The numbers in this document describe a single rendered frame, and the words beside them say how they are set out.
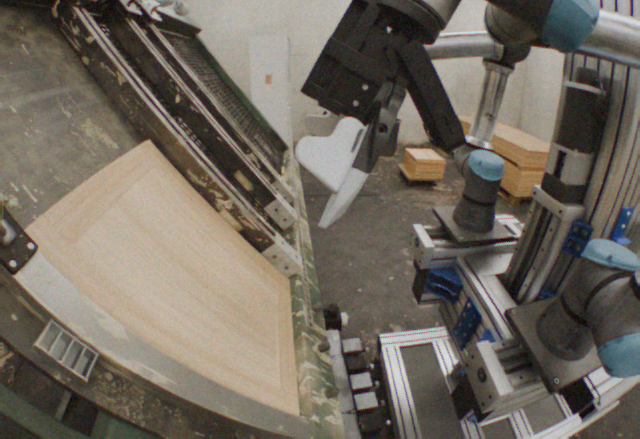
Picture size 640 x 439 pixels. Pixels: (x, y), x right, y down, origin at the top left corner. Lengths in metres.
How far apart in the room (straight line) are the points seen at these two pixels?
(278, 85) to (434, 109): 4.24
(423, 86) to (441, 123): 0.04
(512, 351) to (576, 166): 0.44
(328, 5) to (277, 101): 2.46
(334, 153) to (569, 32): 0.24
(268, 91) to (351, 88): 4.25
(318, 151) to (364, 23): 0.12
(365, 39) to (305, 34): 5.61
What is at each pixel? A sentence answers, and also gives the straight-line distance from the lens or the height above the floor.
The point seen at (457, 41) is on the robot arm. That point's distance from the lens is 0.83.
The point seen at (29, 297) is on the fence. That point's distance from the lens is 0.37.
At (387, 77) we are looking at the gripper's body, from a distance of 0.24.
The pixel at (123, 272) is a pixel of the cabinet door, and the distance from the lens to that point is 0.46.
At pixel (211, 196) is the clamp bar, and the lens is 0.75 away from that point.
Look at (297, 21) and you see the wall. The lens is 5.92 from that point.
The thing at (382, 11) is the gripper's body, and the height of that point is 1.54.
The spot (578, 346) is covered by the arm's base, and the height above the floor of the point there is 1.08.
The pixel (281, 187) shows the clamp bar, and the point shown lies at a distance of 1.23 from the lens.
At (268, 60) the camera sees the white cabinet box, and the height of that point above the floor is 1.66.
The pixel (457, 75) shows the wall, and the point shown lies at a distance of 6.62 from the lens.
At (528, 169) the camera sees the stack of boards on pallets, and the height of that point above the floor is 0.52.
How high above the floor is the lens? 1.48
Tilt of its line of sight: 26 degrees down
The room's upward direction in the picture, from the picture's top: straight up
